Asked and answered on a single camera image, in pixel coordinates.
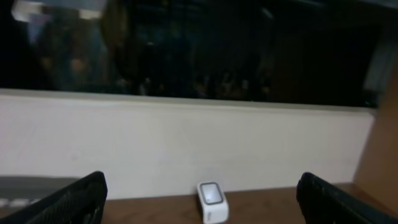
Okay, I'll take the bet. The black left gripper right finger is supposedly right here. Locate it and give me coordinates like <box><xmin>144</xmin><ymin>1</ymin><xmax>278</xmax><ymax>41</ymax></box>
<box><xmin>296</xmin><ymin>172</ymin><xmax>397</xmax><ymax>224</ymax></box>

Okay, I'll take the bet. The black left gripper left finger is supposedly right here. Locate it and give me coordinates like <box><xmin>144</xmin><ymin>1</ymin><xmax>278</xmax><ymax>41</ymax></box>
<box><xmin>1</xmin><ymin>171</ymin><xmax>108</xmax><ymax>224</ymax></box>

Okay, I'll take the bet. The white barcode scanner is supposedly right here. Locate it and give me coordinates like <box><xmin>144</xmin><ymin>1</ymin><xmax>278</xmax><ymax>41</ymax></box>
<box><xmin>197</xmin><ymin>182</ymin><xmax>229</xmax><ymax>224</ymax></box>

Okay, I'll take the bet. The grey plastic shopping basket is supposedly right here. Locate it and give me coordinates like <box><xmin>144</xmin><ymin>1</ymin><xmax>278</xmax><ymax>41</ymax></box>
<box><xmin>1</xmin><ymin>176</ymin><xmax>79</xmax><ymax>210</ymax></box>

